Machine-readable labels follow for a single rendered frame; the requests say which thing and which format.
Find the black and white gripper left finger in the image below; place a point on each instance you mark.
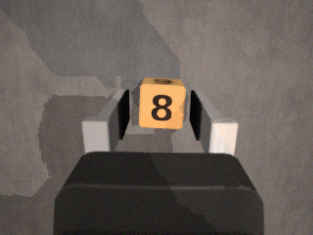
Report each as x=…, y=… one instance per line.
x=101, y=133

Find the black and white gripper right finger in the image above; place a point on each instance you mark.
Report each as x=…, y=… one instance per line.
x=217, y=134

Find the orange number cube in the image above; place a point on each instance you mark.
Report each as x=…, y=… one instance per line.
x=162, y=103

